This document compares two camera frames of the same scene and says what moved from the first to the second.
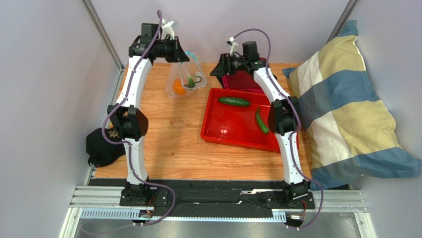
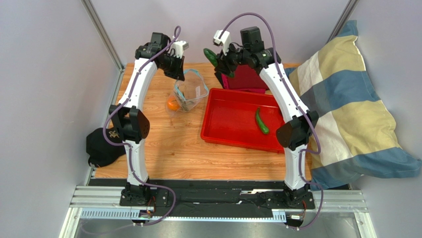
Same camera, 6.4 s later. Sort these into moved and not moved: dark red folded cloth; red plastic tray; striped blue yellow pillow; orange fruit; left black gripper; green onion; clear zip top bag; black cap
Moved: orange fruit; clear zip top bag; left black gripper; green onion
Not moved: black cap; dark red folded cloth; red plastic tray; striped blue yellow pillow
